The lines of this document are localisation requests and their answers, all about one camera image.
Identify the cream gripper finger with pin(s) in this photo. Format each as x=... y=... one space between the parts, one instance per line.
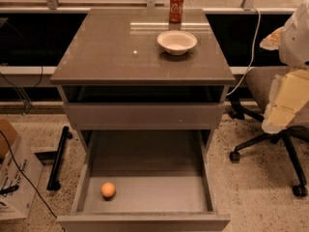
x=288 y=102
x=273 y=40

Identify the orange fruit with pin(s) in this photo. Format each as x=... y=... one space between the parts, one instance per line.
x=107 y=190

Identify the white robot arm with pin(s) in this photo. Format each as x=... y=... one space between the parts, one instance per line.
x=294 y=46

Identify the closed grey top drawer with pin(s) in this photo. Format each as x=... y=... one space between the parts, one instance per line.
x=124 y=116

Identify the grey drawer cabinet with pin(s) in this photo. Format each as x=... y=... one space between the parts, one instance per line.
x=115 y=58

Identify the open grey middle drawer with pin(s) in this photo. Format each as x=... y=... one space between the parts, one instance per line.
x=161 y=183

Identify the grey office chair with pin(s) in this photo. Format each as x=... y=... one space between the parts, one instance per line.
x=258 y=81

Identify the white paper bowl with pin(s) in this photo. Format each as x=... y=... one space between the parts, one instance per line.
x=176 y=42

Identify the red cola can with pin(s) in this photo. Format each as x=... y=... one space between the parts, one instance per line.
x=176 y=11

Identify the black metal bar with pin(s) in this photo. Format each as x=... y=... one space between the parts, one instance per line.
x=53 y=183

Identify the cardboard box with print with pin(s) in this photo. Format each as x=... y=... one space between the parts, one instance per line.
x=18 y=165

